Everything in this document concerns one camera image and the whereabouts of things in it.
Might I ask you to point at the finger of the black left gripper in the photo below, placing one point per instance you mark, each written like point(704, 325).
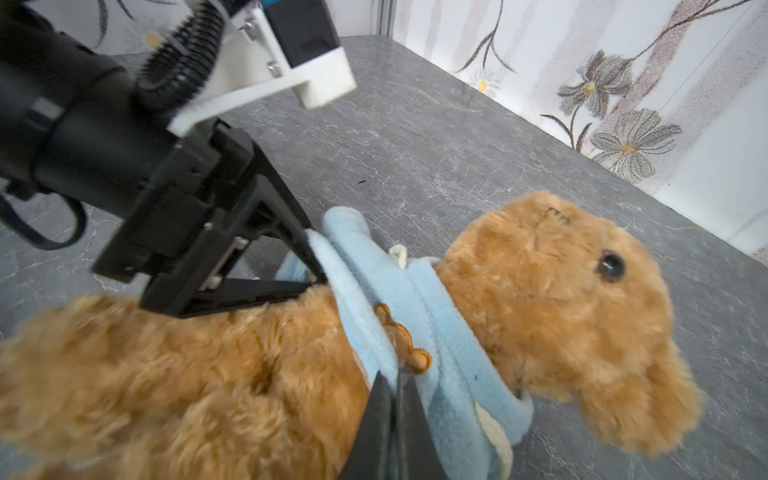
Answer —
point(230, 295)
point(274, 211)

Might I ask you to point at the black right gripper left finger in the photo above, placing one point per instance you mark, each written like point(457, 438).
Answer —
point(370, 455)

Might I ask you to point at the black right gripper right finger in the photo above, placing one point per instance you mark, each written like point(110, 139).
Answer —
point(414, 455)

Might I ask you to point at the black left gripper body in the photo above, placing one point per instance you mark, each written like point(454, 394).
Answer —
point(185, 231)

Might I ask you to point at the brown teddy bear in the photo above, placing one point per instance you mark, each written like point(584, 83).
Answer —
point(538, 298)

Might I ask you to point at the light blue teddy hoodie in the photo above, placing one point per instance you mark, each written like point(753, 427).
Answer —
point(380, 310)

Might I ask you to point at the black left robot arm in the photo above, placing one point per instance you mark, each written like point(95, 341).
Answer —
point(74, 123)

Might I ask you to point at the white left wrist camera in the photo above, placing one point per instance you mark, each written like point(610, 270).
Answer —
point(275, 46)

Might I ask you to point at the aluminium corner post left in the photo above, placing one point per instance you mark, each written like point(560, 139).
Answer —
point(383, 14)

